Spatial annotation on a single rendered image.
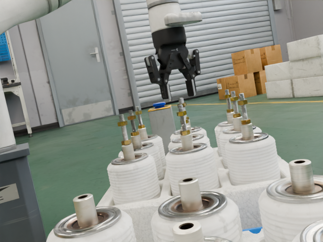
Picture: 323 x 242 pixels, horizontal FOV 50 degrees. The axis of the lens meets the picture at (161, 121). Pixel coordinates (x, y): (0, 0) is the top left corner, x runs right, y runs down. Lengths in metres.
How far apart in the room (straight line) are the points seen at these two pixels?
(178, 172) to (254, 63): 4.12
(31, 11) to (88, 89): 5.01
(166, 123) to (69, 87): 4.88
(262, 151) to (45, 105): 5.33
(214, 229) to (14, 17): 0.72
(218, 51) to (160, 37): 6.03
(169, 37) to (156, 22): 0.04
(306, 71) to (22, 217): 3.05
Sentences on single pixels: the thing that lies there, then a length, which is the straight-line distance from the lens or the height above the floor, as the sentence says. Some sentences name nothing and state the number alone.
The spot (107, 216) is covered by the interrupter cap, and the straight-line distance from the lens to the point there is 0.41.
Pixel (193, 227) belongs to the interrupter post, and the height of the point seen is 0.28.
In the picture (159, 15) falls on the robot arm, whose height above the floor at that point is 0.53.
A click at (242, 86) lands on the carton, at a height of 0.15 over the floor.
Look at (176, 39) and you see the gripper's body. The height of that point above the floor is 0.47.
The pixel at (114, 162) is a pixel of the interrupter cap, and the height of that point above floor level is 0.25.
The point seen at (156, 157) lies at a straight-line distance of 0.80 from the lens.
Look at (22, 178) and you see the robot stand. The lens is 0.88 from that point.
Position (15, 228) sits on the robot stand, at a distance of 0.90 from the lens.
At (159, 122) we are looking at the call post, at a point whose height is 0.27.
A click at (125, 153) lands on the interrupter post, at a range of 0.69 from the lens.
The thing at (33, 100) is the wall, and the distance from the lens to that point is 5.85.
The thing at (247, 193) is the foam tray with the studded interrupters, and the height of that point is 0.17.
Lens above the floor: 0.39
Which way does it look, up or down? 6 degrees down
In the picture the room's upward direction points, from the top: 11 degrees counter-clockwise
